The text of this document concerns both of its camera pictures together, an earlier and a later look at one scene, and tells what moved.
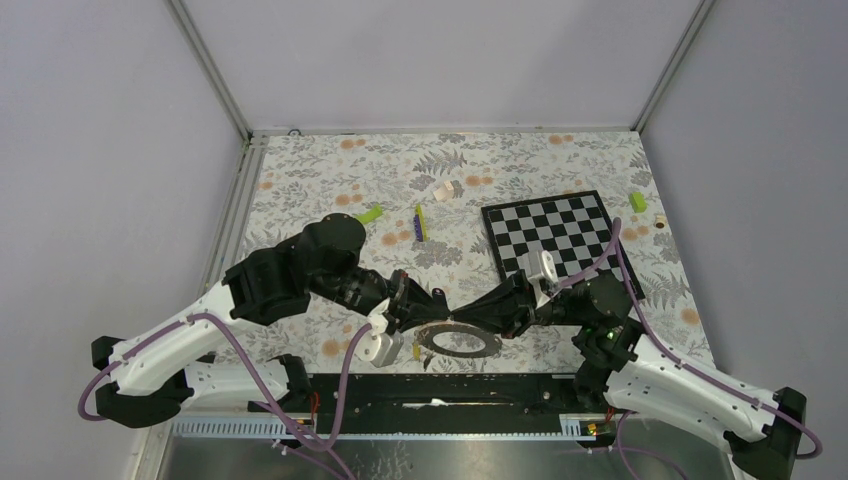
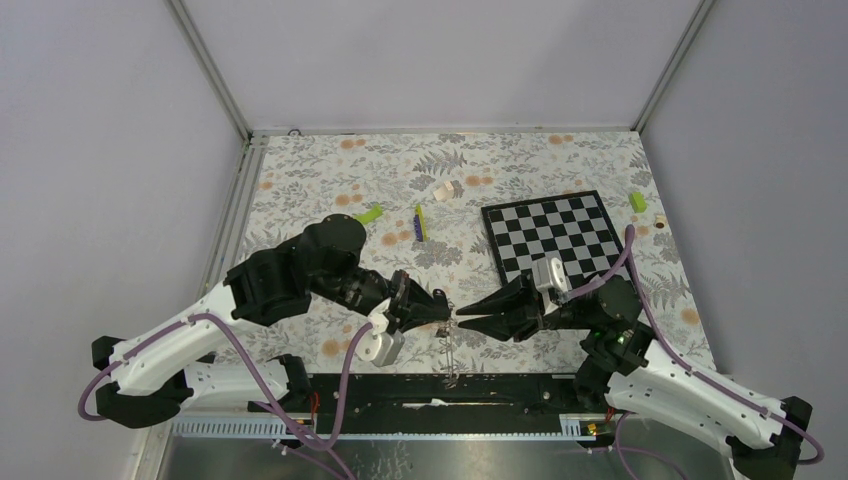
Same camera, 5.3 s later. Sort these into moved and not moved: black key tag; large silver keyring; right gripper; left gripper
Moved: large silver keyring
Not moved: right gripper; left gripper; black key tag
